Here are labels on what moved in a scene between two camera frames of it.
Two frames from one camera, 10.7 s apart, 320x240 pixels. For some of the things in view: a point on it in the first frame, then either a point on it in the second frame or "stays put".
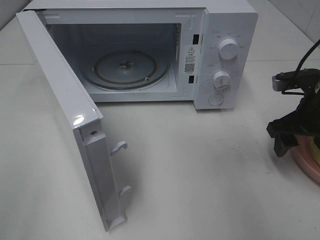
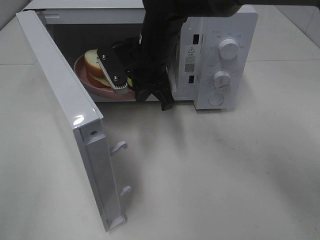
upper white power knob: x=228 y=49 stays put
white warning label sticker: x=190 y=60 stays put
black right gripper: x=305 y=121 → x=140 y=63
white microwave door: x=82 y=114 stays put
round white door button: x=215 y=99 stays put
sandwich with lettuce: x=315 y=150 → x=96 y=70
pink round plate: x=302 y=153 → x=82 y=74
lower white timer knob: x=222 y=81 stays put
